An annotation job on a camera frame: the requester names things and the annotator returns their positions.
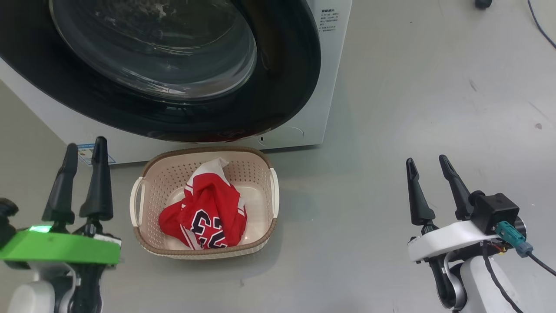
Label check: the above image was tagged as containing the cream perforated laundry basket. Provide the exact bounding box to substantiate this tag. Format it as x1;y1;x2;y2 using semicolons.
129;147;280;260

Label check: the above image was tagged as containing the thin black floor cable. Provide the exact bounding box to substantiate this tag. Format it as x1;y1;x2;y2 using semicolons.
528;0;556;49

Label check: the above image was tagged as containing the blue energy label sticker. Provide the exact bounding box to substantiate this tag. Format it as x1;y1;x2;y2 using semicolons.
77;143;116;166

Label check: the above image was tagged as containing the white front-load washing machine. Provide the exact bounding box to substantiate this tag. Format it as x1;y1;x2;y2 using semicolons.
0;0;352;165

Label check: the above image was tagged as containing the black text warning label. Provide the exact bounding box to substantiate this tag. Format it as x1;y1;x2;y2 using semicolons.
321;9;339;33

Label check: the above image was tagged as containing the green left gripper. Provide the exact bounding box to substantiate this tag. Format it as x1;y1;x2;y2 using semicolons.
0;137;121;266

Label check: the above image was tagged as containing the black-rimmed glass washer door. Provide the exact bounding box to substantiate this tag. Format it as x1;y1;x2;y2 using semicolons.
0;0;322;143

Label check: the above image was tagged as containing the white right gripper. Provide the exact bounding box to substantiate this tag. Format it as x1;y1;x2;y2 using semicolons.
406;155;500;263

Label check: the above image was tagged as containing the red and white jersey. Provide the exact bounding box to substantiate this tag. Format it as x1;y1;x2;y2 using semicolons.
159;157;247;250

